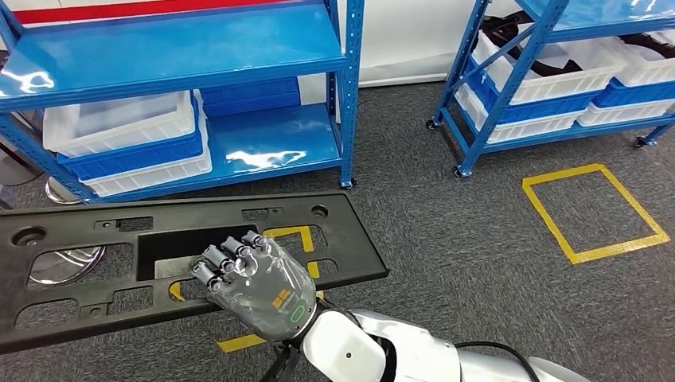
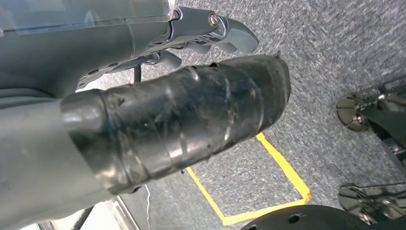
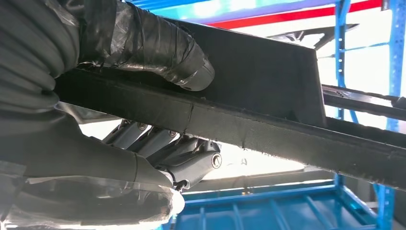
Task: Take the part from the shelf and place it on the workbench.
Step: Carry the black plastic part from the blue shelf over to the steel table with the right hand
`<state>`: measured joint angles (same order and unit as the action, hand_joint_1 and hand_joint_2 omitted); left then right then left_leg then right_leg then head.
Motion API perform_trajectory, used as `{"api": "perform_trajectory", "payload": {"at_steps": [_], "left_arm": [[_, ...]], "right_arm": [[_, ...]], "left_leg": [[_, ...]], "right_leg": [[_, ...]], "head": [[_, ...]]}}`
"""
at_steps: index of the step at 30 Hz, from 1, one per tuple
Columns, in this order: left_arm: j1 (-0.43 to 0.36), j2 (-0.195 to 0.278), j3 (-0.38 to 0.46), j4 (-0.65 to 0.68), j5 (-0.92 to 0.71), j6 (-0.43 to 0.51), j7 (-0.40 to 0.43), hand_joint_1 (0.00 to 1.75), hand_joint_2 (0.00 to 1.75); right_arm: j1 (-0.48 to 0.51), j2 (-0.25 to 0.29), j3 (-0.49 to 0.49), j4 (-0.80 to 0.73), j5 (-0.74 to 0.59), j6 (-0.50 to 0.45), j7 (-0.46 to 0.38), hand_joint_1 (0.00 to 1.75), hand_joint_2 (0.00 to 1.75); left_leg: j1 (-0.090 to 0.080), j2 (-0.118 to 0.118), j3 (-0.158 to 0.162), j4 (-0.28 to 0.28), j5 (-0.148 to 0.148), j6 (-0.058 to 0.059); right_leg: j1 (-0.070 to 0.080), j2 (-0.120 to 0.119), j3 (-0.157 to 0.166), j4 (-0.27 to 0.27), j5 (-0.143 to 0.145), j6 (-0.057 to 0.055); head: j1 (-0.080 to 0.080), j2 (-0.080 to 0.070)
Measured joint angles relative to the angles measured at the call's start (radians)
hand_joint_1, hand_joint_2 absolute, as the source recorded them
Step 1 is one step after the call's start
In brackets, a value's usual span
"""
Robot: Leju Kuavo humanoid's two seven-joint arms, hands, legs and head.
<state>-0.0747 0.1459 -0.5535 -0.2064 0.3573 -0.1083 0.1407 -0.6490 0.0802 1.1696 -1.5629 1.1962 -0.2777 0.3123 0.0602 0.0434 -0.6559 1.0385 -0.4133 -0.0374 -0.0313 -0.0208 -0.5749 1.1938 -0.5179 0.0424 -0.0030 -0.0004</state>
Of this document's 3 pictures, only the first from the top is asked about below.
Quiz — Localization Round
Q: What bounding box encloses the blue metal shelf rack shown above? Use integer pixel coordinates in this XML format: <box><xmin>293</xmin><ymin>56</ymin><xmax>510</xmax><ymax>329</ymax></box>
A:
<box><xmin>0</xmin><ymin>0</ymin><xmax>366</xmax><ymax>205</ymax></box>

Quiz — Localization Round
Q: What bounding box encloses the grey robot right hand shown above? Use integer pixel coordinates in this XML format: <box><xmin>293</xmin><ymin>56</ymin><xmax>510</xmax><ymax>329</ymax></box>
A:
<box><xmin>190</xmin><ymin>229</ymin><xmax>318</xmax><ymax>343</ymax></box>

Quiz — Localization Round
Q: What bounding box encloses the white car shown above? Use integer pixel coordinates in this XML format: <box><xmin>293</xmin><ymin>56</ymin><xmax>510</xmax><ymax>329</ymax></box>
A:
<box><xmin>295</xmin><ymin>0</ymin><xmax>523</xmax><ymax>89</ymax></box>

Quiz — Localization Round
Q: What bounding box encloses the black plastic plate frame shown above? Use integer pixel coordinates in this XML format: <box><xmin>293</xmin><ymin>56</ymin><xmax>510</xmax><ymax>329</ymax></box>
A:
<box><xmin>0</xmin><ymin>192</ymin><xmax>390</xmax><ymax>355</ymax></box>

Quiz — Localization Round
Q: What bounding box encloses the blue wheeled shelf rack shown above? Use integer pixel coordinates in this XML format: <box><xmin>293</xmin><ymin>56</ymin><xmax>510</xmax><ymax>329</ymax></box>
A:
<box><xmin>426</xmin><ymin>0</ymin><xmax>675</xmax><ymax>179</ymax></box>

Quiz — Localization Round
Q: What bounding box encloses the black curved car part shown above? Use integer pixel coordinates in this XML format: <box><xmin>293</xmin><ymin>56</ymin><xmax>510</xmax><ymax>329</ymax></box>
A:
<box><xmin>619</xmin><ymin>32</ymin><xmax>671</xmax><ymax>60</ymax></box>
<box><xmin>482</xmin><ymin>11</ymin><xmax>581</xmax><ymax>77</ymax></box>

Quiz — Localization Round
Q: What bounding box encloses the blue plastic bin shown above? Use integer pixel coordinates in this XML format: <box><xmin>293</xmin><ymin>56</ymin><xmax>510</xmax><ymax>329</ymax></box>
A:
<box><xmin>463</xmin><ymin>57</ymin><xmax>603</xmax><ymax>125</ymax></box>
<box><xmin>593</xmin><ymin>77</ymin><xmax>675</xmax><ymax>109</ymax></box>
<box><xmin>200</xmin><ymin>77</ymin><xmax>302</xmax><ymax>119</ymax></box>
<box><xmin>57</xmin><ymin>95</ymin><xmax>205</xmax><ymax>182</ymax></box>

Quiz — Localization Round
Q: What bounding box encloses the red barrier belt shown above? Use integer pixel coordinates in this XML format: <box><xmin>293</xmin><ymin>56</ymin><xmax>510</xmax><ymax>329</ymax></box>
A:
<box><xmin>13</xmin><ymin>0</ymin><xmax>296</xmax><ymax>25</ymax></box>

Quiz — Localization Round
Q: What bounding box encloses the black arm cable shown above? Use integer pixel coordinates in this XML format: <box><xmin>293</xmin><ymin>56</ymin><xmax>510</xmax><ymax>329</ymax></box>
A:
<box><xmin>453</xmin><ymin>341</ymin><xmax>541</xmax><ymax>382</ymax></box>

